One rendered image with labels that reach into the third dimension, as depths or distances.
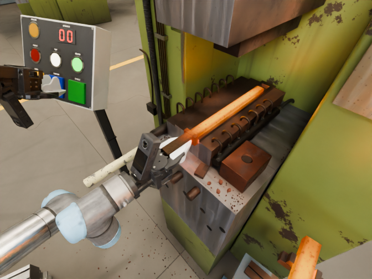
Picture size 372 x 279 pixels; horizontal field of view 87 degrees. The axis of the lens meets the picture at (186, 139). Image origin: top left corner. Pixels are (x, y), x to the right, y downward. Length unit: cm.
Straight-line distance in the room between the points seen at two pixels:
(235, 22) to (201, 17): 6
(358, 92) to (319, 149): 16
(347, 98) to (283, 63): 46
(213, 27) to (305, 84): 56
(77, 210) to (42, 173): 162
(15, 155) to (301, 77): 229
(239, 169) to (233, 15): 35
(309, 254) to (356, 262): 129
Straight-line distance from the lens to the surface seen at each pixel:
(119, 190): 47
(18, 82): 69
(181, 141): 54
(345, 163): 55
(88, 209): 47
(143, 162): 47
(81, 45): 81
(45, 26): 93
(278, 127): 79
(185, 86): 74
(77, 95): 82
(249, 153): 58
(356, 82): 44
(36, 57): 97
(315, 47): 83
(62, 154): 214
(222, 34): 38
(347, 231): 71
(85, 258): 157
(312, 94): 88
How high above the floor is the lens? 141
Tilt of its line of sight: 47 degrees down
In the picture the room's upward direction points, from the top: straight up
